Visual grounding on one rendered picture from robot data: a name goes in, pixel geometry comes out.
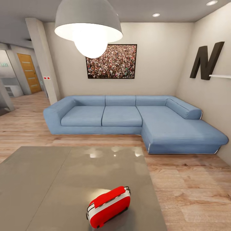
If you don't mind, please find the radio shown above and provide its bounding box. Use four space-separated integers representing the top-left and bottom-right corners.
86 186 131 228

